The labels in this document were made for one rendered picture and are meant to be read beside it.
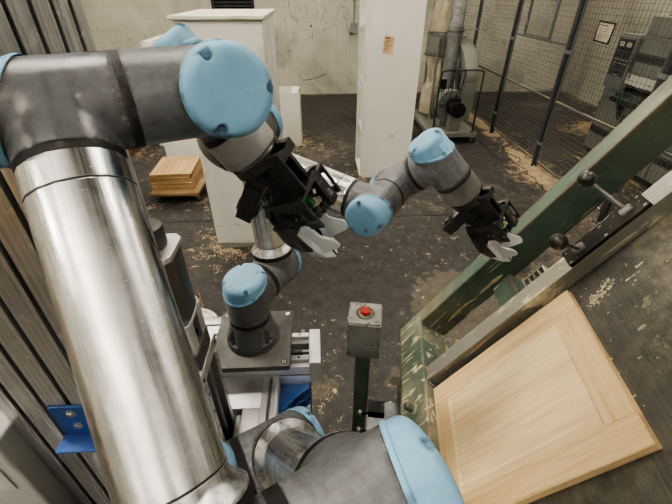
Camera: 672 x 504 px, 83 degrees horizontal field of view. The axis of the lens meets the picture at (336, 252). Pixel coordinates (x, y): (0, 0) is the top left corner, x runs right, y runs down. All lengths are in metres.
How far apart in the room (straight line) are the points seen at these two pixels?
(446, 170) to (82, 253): 0.61
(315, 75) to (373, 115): 4.46
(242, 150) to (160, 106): 0.15
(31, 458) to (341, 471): 0.80
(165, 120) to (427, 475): 0.34
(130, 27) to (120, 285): 9.16
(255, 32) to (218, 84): 2.53
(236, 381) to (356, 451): 0.89
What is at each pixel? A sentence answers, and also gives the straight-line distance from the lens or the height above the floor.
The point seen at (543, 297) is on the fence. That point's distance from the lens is 1.08.
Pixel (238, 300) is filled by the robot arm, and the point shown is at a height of 1.23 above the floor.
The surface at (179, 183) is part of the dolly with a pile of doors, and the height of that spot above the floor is 0.20.
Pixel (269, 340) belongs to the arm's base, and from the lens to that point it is 1.14.
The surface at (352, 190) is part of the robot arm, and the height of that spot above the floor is 1.59.
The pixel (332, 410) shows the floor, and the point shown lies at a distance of 2.25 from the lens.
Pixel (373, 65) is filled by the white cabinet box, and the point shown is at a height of 1.23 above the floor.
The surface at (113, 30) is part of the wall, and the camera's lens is 9.54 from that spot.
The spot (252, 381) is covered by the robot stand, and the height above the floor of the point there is 0.95.
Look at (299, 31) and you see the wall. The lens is 8.74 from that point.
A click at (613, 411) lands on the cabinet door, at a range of 0.88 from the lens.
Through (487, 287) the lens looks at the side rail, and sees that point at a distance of 1.35.
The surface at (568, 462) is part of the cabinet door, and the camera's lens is 0.90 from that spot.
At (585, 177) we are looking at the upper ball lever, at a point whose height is 1.55.
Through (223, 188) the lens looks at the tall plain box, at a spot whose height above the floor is 0.58.
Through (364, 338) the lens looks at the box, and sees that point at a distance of 1.40.
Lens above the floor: 1.89
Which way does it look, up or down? 35 degrees down
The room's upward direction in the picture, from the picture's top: straight up
